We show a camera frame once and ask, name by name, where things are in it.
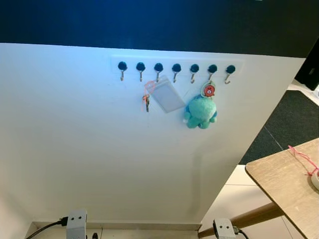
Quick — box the black knob metal hook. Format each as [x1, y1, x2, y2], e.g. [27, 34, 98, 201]
[118, 61, 128, 81]
[224, 65, 236, 85]
[189, 64, 200, 84]
[154, 63, 164, 83]
[136, 62, 146, 82]
[207, 64, 218, 83]
[172, 63, 182, 83]

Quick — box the teal plush toy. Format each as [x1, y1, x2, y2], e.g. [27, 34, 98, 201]
[183, 97, 218, 130]

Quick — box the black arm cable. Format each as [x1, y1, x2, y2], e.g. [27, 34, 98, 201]
[25, 217, 69, 239]
[234, 228, 250, 239]

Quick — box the dark floor rug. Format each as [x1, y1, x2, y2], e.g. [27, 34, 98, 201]
[239, 90, 319, 165]

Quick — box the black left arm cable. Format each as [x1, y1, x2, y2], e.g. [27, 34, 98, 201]
[25, 217, 69, 239]

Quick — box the small key with orange tag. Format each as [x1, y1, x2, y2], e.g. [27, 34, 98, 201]
[143, 93, 151, 113]

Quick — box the round red white key tag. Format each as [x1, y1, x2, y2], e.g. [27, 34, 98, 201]
[201, 81, 216, 99]

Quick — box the white hook rail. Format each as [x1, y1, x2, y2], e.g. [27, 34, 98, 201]
[110, 56, 245, 77]

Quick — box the clear plastic badge holder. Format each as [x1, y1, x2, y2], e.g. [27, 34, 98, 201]
[150, 76, 186, 114]

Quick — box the wooden table leg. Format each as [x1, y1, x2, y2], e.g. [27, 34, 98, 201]
[198, 202, 285, 239]

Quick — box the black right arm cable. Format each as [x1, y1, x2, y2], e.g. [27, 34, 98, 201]
[234, 228, 250, 239]

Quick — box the light wooden table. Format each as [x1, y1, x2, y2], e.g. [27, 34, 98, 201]
[245, 138, 319, 239]

